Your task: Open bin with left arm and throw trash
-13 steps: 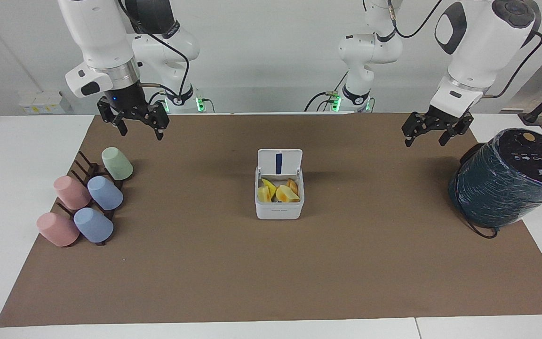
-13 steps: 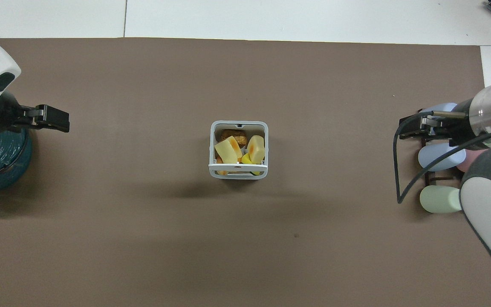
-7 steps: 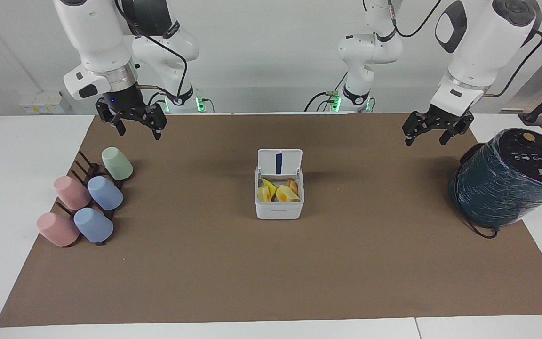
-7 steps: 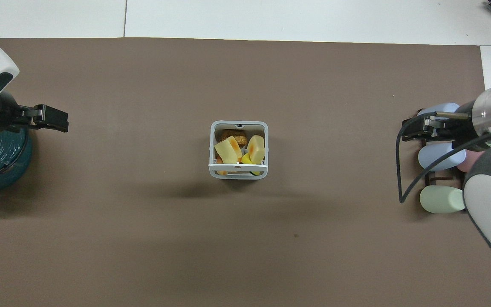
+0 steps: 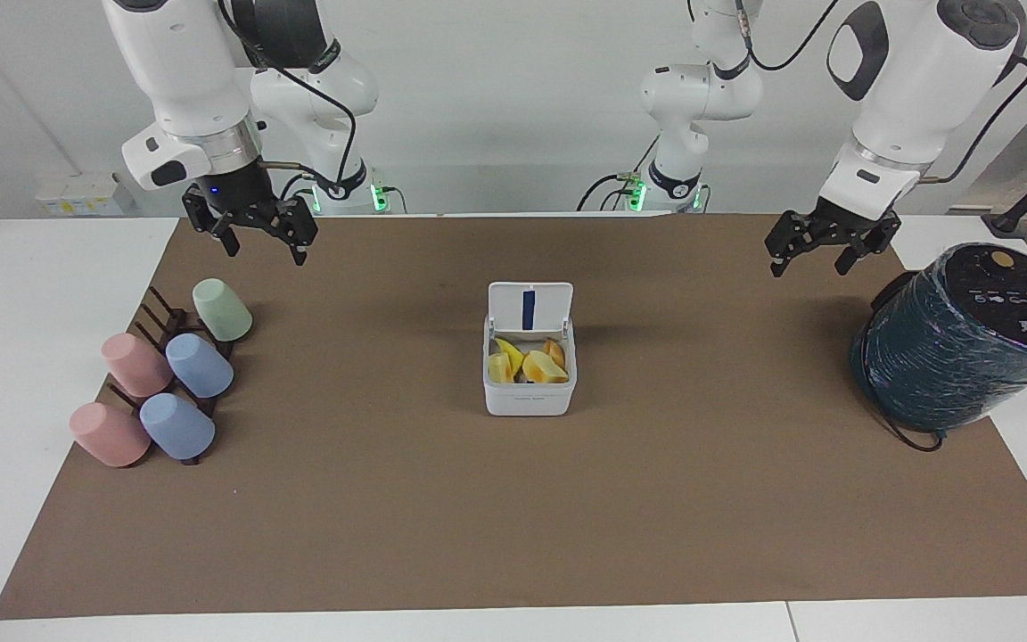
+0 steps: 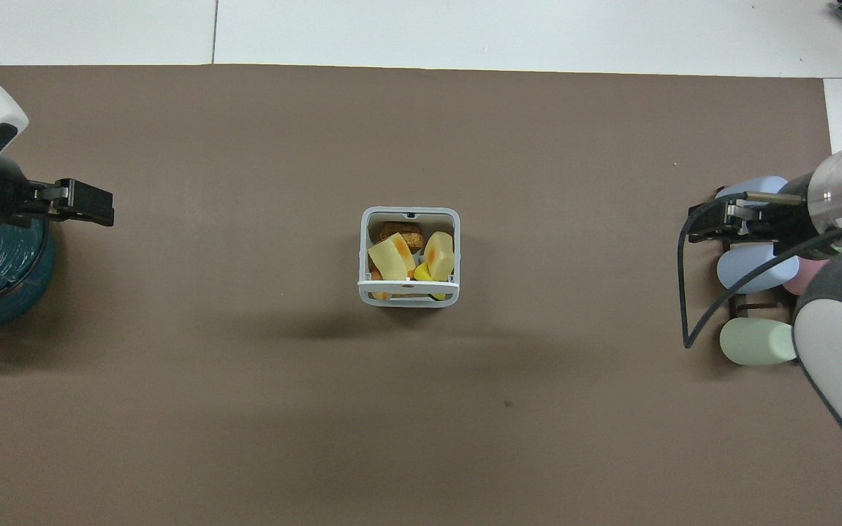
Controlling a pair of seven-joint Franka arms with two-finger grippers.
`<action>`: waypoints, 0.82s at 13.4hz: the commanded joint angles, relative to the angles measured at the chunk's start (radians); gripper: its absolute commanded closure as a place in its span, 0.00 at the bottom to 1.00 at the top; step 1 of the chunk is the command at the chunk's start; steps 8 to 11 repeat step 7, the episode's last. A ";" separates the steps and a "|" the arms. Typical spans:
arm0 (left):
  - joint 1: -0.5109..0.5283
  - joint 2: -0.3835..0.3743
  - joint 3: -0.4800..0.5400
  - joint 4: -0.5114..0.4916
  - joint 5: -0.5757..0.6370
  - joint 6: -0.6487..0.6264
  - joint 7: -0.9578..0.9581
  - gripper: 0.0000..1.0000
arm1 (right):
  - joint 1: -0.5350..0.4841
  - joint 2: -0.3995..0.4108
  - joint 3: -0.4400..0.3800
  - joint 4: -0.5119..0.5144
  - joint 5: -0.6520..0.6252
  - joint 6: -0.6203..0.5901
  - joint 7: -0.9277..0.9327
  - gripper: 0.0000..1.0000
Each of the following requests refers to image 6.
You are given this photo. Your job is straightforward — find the brown bread roll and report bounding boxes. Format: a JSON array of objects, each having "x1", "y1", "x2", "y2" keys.
[{"x1": 380, "y1": 222, "x2": 425, "y2": 254}]

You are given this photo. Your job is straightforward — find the pink cup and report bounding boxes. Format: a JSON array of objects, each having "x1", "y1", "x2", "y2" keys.
[{"x1": 785, "y1": 256, "x2": 831, "y2": 297}]

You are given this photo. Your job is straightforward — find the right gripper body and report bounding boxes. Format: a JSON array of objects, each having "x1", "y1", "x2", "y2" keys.
[{"x1": 753, "y1": 173, "x2": 832, "y2": 261}]

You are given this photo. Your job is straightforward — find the white square basket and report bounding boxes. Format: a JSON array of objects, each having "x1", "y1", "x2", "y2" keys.
[{"x1": 358, "y1": 207, "x2": 461, "y2": 310}]

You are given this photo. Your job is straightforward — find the light green cup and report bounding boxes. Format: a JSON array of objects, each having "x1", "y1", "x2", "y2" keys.
[{"x1": 719, "y1": 317, "x2": 799, "y2": 366}]

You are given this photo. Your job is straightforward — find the light blue cup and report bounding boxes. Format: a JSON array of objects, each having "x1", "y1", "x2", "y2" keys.
[
  {"x1": 715, "y1": 175, "x2": 789, "y2": 202},
  {"x1": 716, "y1": 241, "x2": 802, "y2": 295}
]

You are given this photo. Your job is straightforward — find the yellow toast slice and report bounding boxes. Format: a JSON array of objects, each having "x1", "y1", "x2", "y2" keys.
[
  {"x1": 368, "y1": 233, "x2": 417, "y2": 281},
  {"x1": 421, "y1": 231, "x2": 455, "y2": 283}
]

